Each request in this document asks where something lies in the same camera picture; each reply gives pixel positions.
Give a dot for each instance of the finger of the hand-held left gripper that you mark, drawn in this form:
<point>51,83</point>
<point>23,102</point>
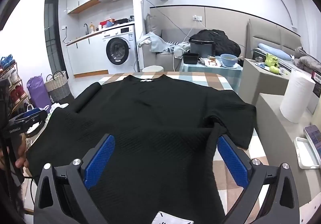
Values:
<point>37,131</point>
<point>30,113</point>

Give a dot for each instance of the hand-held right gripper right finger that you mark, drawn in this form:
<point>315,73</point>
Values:
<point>233,161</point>

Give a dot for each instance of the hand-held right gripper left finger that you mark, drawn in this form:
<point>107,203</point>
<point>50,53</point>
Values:
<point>100,161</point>

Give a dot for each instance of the black knit sweater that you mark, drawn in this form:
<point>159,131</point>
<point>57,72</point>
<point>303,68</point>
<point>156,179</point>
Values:
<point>150,123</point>

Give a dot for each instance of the person's left forearm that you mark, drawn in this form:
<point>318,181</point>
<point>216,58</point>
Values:
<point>8,189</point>

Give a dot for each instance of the person's left hand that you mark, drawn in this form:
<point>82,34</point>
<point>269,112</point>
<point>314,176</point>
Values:
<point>22,162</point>

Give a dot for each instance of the purple plastic bag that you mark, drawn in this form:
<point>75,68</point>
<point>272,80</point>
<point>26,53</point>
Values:
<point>37,93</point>

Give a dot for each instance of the wooden shoe rack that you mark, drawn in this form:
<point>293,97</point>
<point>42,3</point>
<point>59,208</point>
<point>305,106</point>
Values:
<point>15,93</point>

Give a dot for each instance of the white plastic bag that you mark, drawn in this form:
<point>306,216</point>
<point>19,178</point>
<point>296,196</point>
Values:
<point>59,107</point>

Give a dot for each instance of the woven laundry basket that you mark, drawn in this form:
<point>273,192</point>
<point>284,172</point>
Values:
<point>59,86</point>

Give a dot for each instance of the group of assorted shoes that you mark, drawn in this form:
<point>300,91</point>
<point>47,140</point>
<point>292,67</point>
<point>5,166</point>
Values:
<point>7,62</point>

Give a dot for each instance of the white tray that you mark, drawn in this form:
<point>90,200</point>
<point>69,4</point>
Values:
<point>304,153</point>

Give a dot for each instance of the dark glass door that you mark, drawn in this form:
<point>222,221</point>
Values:
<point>54,38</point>

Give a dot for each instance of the white kitchen counter cabinets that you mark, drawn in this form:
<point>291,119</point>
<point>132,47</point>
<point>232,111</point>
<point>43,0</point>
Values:
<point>87,56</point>

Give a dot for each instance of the checked tablecloth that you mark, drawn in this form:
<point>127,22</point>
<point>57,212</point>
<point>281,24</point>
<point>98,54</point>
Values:
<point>218,81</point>

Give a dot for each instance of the white paper sheet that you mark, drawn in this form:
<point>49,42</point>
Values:
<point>171,218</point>

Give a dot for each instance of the smartphone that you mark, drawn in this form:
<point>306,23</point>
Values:
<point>314,138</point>

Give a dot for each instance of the small checked side table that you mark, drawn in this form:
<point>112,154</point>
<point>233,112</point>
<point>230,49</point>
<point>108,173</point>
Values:
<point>213,76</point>

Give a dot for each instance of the paper towel roll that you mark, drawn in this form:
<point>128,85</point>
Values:
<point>297,96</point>

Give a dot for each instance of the blue bowl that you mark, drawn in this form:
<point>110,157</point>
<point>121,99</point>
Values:
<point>229,61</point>

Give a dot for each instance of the white plate with food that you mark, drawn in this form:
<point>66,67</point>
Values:
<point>212,62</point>

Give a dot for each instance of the black faucet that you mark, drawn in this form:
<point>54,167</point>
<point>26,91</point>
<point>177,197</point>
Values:
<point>86,28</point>

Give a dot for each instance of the white round stool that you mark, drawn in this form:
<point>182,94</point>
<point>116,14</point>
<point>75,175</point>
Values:
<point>152,69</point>

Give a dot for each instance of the green plush toy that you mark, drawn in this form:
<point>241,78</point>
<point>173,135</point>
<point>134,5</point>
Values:
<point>272,62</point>

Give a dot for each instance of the white washing machine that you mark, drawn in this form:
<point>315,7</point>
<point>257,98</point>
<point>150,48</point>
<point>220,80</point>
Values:
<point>117,48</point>

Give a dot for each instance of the black plastic box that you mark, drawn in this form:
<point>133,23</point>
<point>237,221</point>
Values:
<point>190,59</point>

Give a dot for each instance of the red container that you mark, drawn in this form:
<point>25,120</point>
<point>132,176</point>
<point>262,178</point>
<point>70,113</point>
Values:
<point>104,24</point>

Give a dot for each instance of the black kitchen appliance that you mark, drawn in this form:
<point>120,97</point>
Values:
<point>202,48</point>

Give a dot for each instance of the blue pillow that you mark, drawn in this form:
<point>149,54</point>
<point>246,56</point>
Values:
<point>275,51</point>

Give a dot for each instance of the grey sofa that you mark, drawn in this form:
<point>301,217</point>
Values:
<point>165,61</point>

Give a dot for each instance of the black jacket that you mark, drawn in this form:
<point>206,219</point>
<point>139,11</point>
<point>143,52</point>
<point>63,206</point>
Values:
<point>225,41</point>

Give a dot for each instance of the grey blanket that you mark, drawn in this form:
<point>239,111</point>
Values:
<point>308,59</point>

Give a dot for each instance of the black bag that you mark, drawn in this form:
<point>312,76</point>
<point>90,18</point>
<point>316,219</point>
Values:
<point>121,21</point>

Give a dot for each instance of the light blue cloth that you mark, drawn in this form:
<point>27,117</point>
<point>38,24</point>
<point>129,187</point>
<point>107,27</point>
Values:
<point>158,43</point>

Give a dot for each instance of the grey padded headboard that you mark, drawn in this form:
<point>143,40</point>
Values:
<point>273,36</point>

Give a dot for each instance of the wall socket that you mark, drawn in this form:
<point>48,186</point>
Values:
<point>197,18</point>

